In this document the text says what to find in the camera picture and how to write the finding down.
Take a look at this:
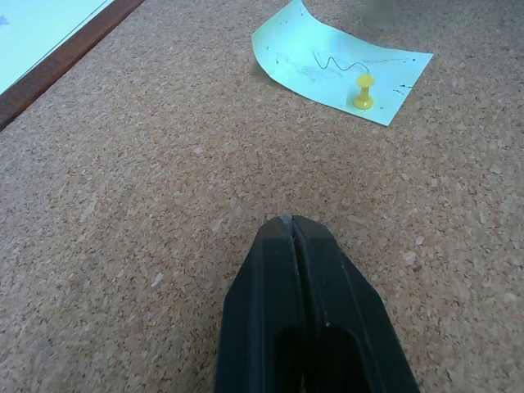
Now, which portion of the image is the yellow pushpin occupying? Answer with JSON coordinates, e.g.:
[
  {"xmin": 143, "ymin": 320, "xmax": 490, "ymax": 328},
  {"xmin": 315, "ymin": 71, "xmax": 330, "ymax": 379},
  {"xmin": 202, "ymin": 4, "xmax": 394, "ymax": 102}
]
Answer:
[{"xmin": 352, "ymin": 73, "xmax": 374, "ymax": 111}]

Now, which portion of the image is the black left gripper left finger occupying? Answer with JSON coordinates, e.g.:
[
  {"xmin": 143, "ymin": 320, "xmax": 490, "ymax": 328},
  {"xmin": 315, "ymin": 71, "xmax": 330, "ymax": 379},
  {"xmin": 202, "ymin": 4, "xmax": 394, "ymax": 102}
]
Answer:
[{"xmin": 215, "ymin": 215, "xmax": 307, "ymax": 393}]

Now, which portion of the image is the cork board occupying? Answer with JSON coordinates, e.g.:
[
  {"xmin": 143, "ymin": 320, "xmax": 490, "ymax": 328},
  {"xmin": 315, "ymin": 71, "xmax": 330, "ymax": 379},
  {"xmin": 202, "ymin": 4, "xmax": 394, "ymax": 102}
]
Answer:
[{"xmin": 0, "ymin": 0, "xmax": 524, "ymax": 393}]

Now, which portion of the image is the green paper note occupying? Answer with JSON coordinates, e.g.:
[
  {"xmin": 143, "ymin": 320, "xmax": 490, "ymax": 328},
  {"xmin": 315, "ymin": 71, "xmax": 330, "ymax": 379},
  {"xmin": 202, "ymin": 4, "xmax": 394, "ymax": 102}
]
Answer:
[{"xmin": 251, "ymin": 0, "xmax": 435, "ymax": 127}]

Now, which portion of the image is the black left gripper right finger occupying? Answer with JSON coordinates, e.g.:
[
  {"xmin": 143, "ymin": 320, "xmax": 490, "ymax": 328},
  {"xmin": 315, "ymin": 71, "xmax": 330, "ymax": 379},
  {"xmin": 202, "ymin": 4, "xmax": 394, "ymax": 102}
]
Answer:
[{"xmin": 291, "ymin": 215, "xmax": 421, "ymax": 393}]

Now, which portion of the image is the brown wooden board frame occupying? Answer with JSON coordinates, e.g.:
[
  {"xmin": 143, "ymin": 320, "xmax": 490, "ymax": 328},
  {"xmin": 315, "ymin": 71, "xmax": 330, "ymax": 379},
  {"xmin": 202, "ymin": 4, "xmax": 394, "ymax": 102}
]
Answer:
[{"xmin": 0, "ymin": 0, "xmax": 147, "ymax": 132}]

